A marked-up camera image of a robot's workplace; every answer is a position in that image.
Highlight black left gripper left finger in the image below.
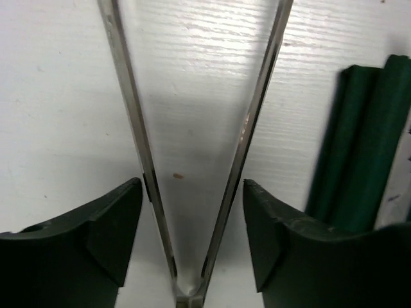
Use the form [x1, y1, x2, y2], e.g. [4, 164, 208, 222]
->
[1, 178, 143, 307]

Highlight dark green placemat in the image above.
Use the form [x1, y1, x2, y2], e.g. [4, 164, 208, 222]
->
[306, 55, 410, 233]

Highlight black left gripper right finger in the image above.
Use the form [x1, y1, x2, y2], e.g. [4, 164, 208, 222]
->
[243, 179, 410, 307]

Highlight metal tongs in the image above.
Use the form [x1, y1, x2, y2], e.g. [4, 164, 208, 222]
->
[96, 0, 295, 308]

